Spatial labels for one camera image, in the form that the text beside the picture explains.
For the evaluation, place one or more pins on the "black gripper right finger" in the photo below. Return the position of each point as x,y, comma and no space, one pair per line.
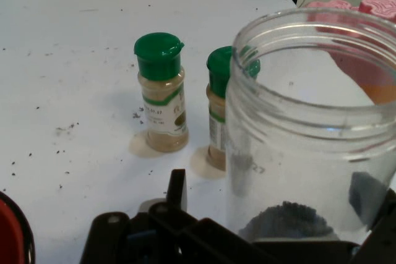
386,230

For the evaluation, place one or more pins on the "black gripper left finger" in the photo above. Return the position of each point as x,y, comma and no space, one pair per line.
176,189

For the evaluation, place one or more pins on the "black granules heap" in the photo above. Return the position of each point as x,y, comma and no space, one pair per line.
287,217

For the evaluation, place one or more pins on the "clear plastic jar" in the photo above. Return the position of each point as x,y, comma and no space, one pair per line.
278,121

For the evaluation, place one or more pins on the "green capped spice bottle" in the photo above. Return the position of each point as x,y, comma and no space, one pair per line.
218,69
157,57

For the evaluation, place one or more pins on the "red bowl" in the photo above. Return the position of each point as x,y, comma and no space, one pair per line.
12,230

